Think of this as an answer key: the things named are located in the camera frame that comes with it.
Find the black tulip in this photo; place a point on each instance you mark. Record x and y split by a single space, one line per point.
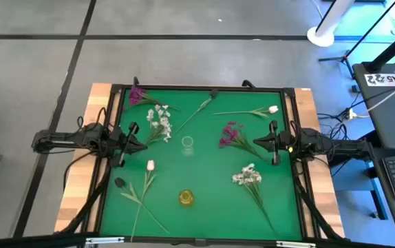
119 182
214 92

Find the dark purple flower spray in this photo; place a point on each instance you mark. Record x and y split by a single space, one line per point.
135 95

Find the long white flower spray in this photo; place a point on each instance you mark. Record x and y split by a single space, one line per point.
164 124

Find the green table mat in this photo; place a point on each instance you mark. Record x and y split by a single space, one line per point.
218 206

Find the magenta flower spray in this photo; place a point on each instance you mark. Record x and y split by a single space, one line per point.
232 135

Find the black frame clamp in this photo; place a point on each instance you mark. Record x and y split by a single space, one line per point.
249 83
135 82

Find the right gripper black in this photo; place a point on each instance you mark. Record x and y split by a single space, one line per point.
283 142

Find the white paper label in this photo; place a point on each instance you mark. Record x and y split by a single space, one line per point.
380 80

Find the yellow embossed glass vase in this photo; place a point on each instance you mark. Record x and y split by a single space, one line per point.
186 198

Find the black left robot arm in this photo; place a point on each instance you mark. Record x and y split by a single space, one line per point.
63 139

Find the pink tulip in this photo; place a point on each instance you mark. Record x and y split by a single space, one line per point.
150 165
273 109

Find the white pole with round base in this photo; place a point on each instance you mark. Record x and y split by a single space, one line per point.
319 37

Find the yellow power plug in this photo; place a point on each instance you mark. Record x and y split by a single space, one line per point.
350 113

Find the clear glass vase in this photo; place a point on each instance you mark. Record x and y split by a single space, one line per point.
187 151

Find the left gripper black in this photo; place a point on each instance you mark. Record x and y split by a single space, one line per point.
120 141

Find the thin black tripod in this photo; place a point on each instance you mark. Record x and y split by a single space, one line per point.
344 58

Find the black stand with round base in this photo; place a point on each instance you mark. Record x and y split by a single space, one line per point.
390 51

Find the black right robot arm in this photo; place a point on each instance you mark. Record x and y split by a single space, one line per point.
338 146

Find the black desk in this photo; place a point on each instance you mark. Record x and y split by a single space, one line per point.
383 113

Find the silver frame bracket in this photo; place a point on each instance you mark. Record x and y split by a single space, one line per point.
104 240
295 244

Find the compact white flower spray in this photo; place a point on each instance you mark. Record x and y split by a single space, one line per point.
249 176

